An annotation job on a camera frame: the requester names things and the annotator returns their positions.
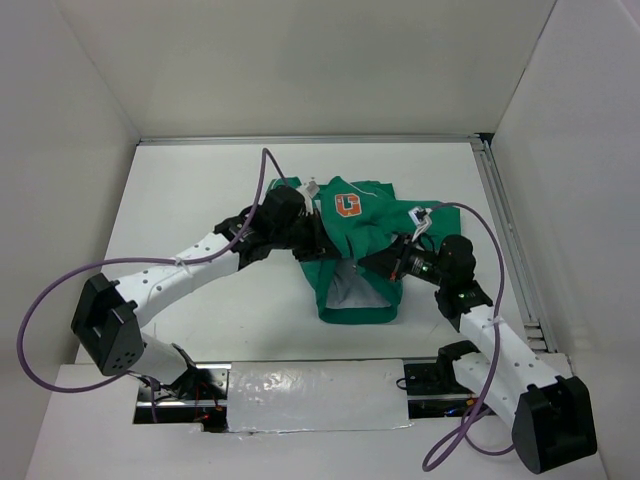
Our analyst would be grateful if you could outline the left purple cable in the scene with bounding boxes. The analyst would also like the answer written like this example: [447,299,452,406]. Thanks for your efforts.
[17,147,289,425]

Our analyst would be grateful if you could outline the aluminium rail right side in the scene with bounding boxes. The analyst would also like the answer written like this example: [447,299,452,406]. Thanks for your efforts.
[470,133,558,353]

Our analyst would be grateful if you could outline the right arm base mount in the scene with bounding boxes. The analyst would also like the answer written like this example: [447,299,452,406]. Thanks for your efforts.
[396,357,476,420]

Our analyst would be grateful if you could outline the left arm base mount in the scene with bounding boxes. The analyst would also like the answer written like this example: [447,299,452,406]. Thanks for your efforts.
[133,363,231,433]

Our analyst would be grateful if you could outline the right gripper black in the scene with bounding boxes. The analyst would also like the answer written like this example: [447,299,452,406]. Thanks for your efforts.
[359,231,450,288]

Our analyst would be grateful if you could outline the green jacket white lining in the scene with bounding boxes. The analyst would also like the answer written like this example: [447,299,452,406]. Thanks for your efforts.
[300,176,439,325]

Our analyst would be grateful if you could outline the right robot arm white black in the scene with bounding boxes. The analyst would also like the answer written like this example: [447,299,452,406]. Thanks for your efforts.
[359,235,597,474]

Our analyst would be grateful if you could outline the white taped cover panel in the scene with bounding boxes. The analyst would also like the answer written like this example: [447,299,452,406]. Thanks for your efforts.
[227,359,411,434]

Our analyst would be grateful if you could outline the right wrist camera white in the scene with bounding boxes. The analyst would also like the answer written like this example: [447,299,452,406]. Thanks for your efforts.
[408,206,433,244]

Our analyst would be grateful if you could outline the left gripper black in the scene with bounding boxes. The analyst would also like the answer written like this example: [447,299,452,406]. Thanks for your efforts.
[271,209,341,263]

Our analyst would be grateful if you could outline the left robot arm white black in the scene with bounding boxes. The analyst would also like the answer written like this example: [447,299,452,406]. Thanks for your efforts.
[71,182,340,399]

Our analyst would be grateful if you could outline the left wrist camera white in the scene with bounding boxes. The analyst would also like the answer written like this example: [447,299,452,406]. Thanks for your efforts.
[297,180,320,215]

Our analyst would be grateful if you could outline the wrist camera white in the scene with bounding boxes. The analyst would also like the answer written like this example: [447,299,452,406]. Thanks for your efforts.
[297,180,320,215]
[408,206,433,244]

